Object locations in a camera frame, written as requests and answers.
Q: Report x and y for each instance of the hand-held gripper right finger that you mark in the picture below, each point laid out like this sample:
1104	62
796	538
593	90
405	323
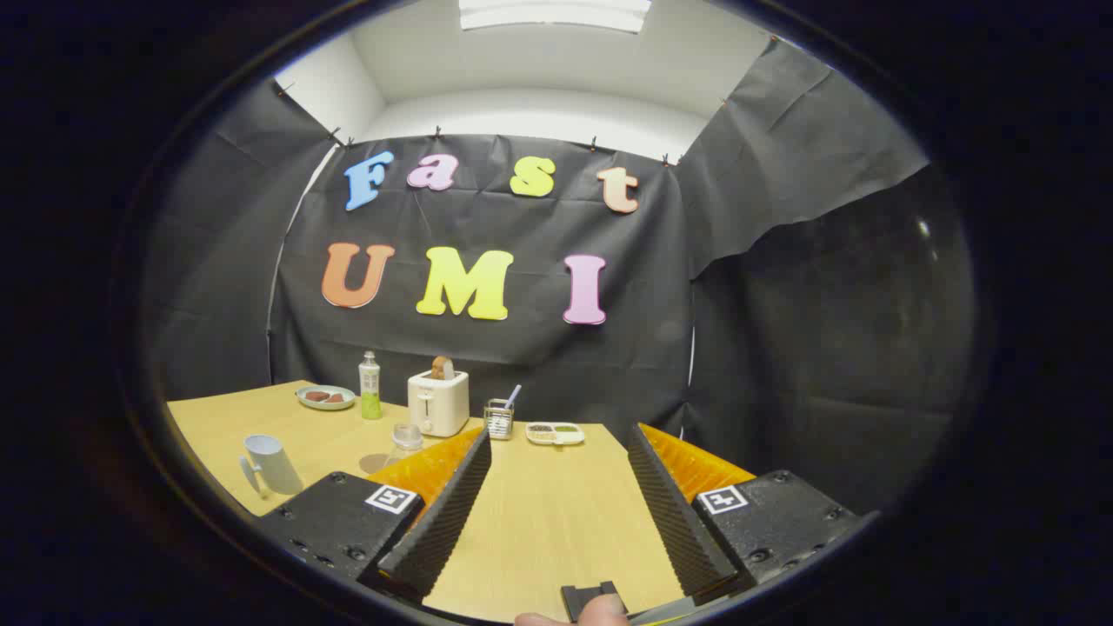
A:
674	522

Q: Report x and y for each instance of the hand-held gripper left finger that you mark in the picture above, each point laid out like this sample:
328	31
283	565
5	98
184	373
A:
443	522

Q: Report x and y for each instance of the round brown coaster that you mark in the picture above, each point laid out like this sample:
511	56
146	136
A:
374	463

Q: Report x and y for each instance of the clear juice bottle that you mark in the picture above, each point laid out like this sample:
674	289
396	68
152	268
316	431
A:
406	437

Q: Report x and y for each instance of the white cup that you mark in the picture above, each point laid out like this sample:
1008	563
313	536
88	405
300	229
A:
276	465

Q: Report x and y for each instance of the capped white green bottle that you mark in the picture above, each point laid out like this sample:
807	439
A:
370	387

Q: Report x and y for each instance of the wooden table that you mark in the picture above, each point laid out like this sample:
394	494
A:
556	522

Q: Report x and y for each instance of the white toaster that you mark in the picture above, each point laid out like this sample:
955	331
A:
439	404

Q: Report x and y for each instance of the white divided dish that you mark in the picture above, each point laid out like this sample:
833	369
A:
555	433

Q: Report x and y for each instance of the pale straw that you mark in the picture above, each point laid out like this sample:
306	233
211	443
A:
513	396

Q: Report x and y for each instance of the toasted bread slice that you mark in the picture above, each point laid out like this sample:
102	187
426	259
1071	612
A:
442	368

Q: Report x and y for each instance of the pale green plate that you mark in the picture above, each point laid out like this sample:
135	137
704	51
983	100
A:
326	406

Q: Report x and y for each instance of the ceiling light panel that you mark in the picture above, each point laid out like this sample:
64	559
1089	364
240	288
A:
556	13

